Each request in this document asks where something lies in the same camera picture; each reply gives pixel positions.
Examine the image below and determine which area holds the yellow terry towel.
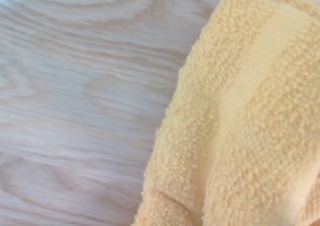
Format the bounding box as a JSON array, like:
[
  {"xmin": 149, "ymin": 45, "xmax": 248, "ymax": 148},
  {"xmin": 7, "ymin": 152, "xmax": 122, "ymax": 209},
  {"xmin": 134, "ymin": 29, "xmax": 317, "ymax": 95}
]
[{"xmin": 129, "ymin": 0, "xmax": 320, "ymax": 226}]

